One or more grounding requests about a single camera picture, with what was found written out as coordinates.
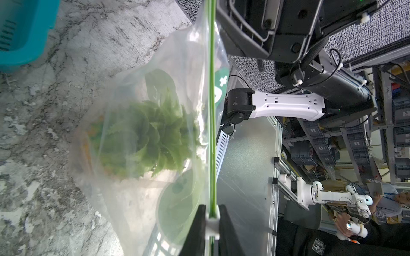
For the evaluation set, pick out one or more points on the teal plastic basket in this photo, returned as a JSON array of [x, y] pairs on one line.
[[24, 30]]

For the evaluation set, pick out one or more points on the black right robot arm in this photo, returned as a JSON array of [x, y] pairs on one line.
[[293, 35]]

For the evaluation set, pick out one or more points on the person in background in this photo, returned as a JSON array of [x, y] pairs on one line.
[[381, 240]]

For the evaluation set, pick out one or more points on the clear zip-top bag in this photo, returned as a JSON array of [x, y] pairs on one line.
[[152, 216]]

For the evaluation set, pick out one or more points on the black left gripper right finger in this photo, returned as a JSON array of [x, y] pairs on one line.
[[229, 244]]

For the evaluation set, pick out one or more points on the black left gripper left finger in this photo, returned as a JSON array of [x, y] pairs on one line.
[[195, 242]]

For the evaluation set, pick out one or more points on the white slotted cable duct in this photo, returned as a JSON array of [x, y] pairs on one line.
[[221, 148]]

